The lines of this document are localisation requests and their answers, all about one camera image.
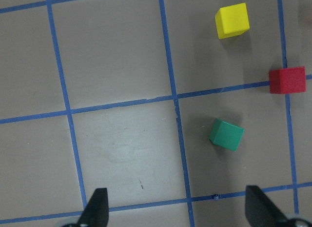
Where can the red wooden block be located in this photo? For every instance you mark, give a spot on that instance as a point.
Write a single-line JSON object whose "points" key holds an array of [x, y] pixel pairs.
{"points": [[288, 80]]}

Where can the green wooden block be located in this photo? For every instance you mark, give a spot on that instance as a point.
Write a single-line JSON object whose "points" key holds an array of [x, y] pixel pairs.
{"points": [[226, 135]]}

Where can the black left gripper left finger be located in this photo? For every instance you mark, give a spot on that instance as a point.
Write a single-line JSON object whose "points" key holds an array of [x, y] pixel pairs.
{"points": [[96, 213]]}

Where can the yellow wooden block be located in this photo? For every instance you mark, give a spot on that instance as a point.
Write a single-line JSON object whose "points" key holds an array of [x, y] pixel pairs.
{"points": [[232, 21]]}

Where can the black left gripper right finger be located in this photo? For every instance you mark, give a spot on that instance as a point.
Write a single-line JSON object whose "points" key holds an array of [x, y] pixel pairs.
{"points": [[260, 211]]}

